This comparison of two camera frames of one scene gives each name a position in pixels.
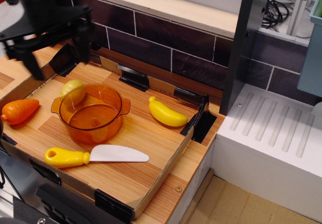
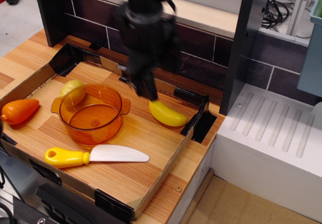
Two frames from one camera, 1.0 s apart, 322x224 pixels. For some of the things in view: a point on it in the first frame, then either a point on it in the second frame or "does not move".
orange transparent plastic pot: [93, 112] does not move
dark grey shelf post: [254, 2] does not move
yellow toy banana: [164, 115] does not move
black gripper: [49, 20] → [151, 40]
